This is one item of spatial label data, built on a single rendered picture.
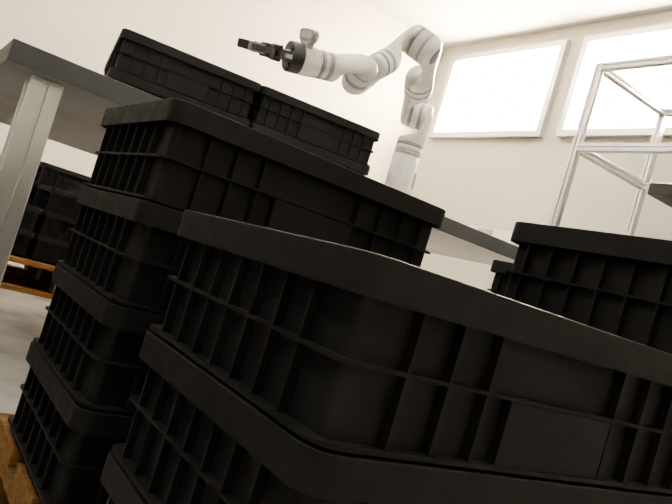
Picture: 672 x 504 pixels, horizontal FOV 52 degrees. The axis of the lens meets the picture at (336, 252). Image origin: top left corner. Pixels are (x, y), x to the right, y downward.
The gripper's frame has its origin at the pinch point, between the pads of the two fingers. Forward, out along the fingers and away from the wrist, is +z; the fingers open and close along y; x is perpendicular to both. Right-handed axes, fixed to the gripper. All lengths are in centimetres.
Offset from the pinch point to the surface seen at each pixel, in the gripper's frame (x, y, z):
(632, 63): 41, 111, -236
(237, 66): -19, 365, -108
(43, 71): -14, -28, 43
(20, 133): -26, -26, 45
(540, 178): -38, 221, -303
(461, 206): -80, 284, -291
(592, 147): -5, 109, -228
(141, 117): -10, -83, 35
